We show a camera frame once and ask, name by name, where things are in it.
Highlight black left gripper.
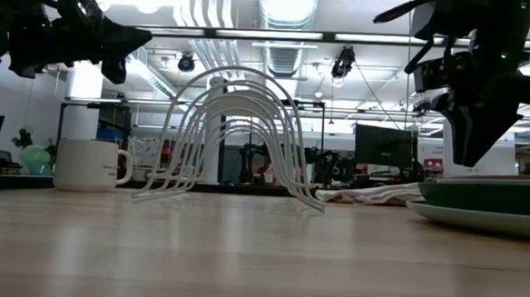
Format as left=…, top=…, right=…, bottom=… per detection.
left=7, top=0, right=154, bottom=87

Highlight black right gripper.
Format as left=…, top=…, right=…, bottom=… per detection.
left=427, top=38, right=530, bottom=172

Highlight dark green plate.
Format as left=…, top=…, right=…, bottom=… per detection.
left=416, top=176, right=530, bottom=217

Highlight white wire dish rack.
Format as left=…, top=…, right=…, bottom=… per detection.
left=131, top=60, right=335, bottom=213

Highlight black ceiling spotlight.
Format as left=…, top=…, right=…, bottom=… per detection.
left=176, top=51, right=197, bottom=74
left=329, top=44, right=358, bottom=81

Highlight wide white pillar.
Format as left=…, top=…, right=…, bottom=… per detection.
left=60, top=60, right=106, bottom=144

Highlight blue storage bin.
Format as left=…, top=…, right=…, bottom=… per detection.
left=95, top=128, right=125, bottom=142

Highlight large black monitor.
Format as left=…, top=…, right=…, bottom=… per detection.
left=353, top=124, right=420, bottom=176

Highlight white folded towel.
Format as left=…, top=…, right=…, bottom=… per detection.
left=315, top=177, right=424, bottom=209

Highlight white ceramic mug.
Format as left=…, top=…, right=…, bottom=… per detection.
left=52, top=136, right=135, bottom=195

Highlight pale green balloons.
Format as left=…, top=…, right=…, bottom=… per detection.
left=17, top=144, right=56, bottom=177

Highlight slim white pillar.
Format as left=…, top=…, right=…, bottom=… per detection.
left=201, top=74, right=228, bottom=184

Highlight black background robot rig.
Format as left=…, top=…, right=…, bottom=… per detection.
left=237, top=140, right=355, bottom=192

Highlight silver ventilation duct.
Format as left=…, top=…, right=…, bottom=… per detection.
left=251, top=0, right=322, bottom=80

